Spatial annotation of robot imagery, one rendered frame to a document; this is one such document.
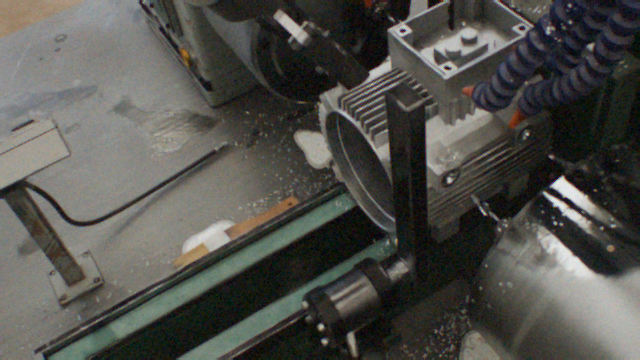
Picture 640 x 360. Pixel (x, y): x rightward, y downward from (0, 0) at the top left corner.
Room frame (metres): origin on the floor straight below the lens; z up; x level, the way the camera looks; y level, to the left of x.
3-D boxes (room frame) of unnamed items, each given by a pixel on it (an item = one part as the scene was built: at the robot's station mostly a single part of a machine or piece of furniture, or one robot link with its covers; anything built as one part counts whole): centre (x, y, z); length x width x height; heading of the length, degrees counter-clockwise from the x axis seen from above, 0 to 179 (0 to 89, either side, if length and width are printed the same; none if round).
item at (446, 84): (0.58, -0.18, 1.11); 0.12 x 0.11 x 0.07; 112
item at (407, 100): (0.39, -0.08, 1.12); 0.04 x 0.03 x 0.26; 112
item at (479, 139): (0.57, -0.14, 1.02); 0.20 x 0.19 x 0.19; 112
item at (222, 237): (0.63, 0.13, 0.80); 0.21 x 0.05 x 0.01; 115
